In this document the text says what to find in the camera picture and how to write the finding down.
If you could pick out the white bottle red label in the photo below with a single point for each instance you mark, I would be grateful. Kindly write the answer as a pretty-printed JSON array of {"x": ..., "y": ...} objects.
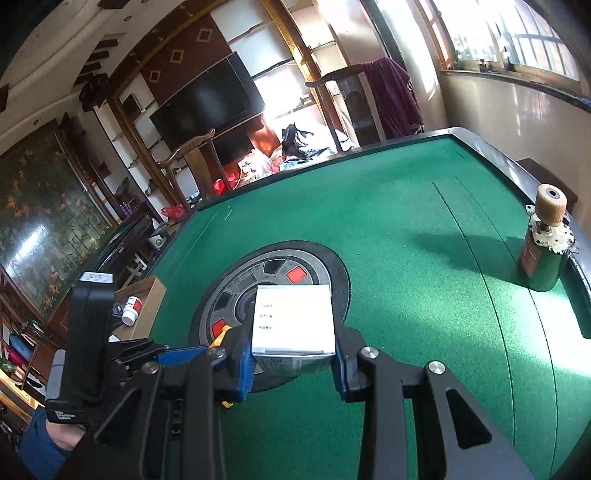
[{"x": 131, "y": 311}]

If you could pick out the green motor with wooden roller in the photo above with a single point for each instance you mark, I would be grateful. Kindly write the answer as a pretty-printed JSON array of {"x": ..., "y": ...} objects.
[{"x": 540, "y": 267}]

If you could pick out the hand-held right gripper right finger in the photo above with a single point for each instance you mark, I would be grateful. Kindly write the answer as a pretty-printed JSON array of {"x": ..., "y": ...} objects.
[{"x": 339, "y": 369}]

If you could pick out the window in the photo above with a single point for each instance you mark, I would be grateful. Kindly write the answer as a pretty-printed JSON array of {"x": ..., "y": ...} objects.
[{"x": 485, "y": 37}]

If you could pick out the wooden wall shelving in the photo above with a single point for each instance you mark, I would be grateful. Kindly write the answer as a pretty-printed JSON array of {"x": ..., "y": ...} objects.
[{"x": 286, "y": 32}]

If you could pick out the wooden chair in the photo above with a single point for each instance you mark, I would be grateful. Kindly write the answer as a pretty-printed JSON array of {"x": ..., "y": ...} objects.
[{"x": 196, "y": 170}]

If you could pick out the black flat television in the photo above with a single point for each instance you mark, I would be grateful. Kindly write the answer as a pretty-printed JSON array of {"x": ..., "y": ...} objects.
[{"x": 207, "y": 101}]

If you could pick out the person's left hand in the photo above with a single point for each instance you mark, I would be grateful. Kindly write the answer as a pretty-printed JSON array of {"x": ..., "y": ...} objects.
[{"x": 64, "y": 436}]

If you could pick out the black bag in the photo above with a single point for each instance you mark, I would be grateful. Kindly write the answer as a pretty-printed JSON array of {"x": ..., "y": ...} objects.
[{"x": 295, "y": 138}]

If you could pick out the purple cloth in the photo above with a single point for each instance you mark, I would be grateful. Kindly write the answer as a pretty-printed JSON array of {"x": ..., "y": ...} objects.
[{"x": 392, "y": 97}]

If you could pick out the white box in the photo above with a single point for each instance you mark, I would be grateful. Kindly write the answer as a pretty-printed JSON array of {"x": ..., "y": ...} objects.
[{"x": 293, "y": 318}]

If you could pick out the white pot green mark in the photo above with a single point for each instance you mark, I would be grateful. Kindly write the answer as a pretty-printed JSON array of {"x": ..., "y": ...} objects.
[{"x": 157, "y": 241}]

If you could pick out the dark wooden mahjong table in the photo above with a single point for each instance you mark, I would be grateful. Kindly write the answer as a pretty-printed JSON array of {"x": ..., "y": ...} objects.
[{"x": 124, "y": 240}]

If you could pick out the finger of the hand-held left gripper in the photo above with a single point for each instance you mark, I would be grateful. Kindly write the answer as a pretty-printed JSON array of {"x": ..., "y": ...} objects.
[
  {"x": 136, "y": 364},
  {"x": 182, "y": 356}
]

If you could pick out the flower wall painting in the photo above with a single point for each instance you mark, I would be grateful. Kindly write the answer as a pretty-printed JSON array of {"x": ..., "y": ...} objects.
[{"x": 41, "y": 221}]

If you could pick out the cardboard box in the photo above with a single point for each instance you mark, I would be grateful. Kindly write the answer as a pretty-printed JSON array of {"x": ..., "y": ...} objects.
[{"x": 150, "y": 304}]

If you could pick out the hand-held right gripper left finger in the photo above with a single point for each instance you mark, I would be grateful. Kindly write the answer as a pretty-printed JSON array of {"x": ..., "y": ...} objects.
[{"x": 244, "y": 374}]

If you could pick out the red plastic bag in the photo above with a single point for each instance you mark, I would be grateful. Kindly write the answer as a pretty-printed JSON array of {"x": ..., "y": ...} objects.
[
  {"x": 220, "y": 185},
  {"x": 173, "y": 212}
]

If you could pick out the wooden chair carved back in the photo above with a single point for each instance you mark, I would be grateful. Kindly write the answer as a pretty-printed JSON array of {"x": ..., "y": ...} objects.
[{"x": 355, "y": 106}]

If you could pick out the person's left forearm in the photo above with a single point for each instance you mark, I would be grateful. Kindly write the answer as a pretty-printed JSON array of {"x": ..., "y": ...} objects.
[{"x": 37, "y": 443}]

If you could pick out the round grey table console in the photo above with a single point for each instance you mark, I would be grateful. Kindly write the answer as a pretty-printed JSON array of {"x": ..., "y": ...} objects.
[{"x": 277, "y": 258}]

